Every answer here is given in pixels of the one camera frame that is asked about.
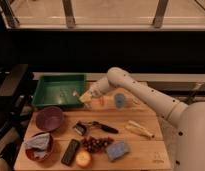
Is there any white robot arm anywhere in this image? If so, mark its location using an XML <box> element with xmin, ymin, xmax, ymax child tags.
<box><xmin>80</xmin><ymin>67</ymin><xmax>205</xmax><ymax>171</ymax></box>

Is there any purple bowl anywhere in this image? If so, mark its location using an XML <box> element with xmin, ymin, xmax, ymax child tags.
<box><xmin>35</xmin><ymin>106</ymin><xmax>64</xmax><ymax>132</ymax></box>

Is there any brown bowl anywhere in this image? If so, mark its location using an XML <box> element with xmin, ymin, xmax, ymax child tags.
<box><xmin>24</xmin><ymin>132</ymin><xmax>53</xmax><ymax>162</ymax></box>

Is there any green plastic tray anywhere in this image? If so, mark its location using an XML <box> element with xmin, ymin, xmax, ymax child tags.
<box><xmin>32</xmin><ymin>74</ymin><xmax>86</xmax><ymax>109</ymax></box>

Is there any blue clear cup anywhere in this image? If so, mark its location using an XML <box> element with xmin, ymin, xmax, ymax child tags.
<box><xmin>114</xmin><ymin>93</ymin><xmax>126</xmax><ymax>108</ymax></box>

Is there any bunch of red grapes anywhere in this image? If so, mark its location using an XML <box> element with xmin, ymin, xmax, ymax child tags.
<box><xmin>81</xmin><ymin>137</ymin><xmax>114</xmax><ymax>153</ymax></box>

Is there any blue sponge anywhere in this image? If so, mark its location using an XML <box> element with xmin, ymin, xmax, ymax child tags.
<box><xmin>106</xmin><ymin>141</ymin><xmax>130</xmax><ymax>162</ymax></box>

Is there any black rectangular block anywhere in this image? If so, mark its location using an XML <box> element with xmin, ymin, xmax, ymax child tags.
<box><xmin>61</xmin><ymin>139</ymin><xmax>80</xmax><ymax>166</ymax></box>

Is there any orange fruit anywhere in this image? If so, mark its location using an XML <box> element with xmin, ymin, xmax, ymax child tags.
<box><xmin>76</xmin><ymin>151</ymin><xmax>92</xmax><ymax>168</ymax></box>

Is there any grey blue cloth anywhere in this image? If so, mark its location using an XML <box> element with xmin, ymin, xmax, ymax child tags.
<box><xmin>24</xmin><ymin>133</ymin><xmax>50</xmax><ymax>158</ymax></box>

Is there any black chair left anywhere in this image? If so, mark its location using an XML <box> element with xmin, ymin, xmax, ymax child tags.
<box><xmin>0</xmin><ymin>64</ymin><xmax>34</xmax><ymax>152</ymax></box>

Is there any black handled peeler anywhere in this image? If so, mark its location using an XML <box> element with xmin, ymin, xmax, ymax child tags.
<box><xmin>73</xmin><ymin>121</ymin><xmax>119</xmax><ymax>136</ymax></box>

